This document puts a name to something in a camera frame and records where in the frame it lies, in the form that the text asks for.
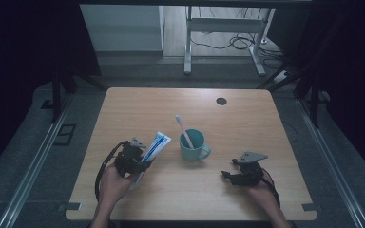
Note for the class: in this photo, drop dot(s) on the pink toothbrush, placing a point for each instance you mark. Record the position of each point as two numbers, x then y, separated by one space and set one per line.
184 133

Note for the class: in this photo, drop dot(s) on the person's left hand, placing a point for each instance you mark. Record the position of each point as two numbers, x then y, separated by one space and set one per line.
115 186

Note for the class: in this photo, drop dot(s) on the teal cup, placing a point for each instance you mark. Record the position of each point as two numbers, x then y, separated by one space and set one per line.
192 146

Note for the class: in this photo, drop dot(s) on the white power strip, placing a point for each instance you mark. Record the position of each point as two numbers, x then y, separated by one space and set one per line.
282 76

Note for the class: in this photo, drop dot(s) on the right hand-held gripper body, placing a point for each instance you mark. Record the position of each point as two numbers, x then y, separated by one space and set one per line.
250 169

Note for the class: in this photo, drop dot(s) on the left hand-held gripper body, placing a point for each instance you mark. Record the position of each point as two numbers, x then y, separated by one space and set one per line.
128 158

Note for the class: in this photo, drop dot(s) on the white and blue toothpaste tube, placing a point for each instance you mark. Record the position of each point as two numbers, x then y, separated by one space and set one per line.
155 147

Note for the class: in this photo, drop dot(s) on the person's right hand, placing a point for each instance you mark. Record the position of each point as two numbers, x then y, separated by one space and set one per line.
261 193

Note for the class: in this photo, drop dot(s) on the dark curtain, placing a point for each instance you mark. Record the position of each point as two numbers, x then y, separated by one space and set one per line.
22 69
348 69

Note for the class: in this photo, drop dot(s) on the aluminium floor rail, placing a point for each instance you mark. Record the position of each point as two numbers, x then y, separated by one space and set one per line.
329 164
31 171

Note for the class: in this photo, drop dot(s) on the round black table grommet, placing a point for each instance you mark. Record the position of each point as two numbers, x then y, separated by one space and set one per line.
221 101

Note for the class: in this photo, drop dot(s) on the grey tape piece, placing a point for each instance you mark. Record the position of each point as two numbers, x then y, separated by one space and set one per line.
69 207

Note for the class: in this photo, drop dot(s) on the black metal stand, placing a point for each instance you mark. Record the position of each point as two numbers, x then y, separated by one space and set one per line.
57 95
312 95

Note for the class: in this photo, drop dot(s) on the white desk frame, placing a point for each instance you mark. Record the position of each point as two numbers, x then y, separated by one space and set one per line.
225 25

